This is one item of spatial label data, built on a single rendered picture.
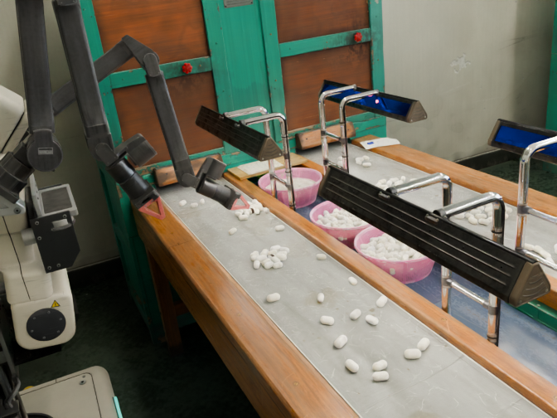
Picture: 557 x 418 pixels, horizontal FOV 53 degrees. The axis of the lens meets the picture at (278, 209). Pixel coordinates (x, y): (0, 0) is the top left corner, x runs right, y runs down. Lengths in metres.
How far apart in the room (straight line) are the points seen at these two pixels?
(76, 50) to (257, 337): 0.79
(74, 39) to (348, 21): 1.60
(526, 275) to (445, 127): 3.34
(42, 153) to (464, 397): 1.06
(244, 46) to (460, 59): 2.09
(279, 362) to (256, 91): 1.50
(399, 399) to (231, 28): 1.71
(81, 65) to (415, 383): 1.02
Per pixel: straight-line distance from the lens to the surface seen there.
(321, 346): 1.38
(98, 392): 2.17
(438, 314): 1.44
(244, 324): 1.44
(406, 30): 3.92
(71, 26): 1.40
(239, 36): 2.49
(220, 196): 1.88
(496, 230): 1.23
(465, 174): 2.29
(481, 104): 4.44
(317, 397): 1.21
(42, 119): 1.41
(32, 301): 1.71
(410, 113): 1.98
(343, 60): 2.74
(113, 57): 1.84
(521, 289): 0.97
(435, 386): 1.27
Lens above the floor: 1.57
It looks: 23 degrees down
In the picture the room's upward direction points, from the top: 7 degrees counter-clockwise
